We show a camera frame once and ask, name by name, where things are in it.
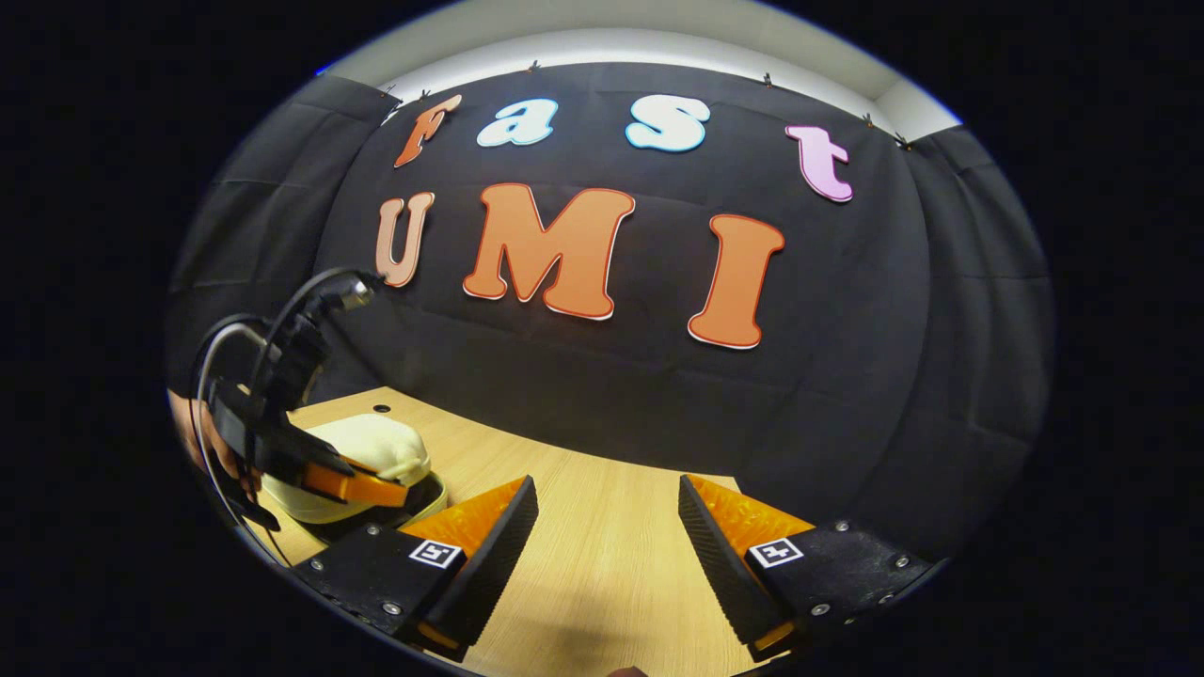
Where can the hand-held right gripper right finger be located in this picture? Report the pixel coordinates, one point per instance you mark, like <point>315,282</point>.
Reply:
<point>720,564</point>

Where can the pale yellow suitcase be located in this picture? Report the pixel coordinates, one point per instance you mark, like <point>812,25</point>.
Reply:
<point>376,442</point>

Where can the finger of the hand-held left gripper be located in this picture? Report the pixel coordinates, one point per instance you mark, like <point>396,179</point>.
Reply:
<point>357,487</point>

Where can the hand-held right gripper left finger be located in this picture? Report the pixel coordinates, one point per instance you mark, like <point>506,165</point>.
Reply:
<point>494,564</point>

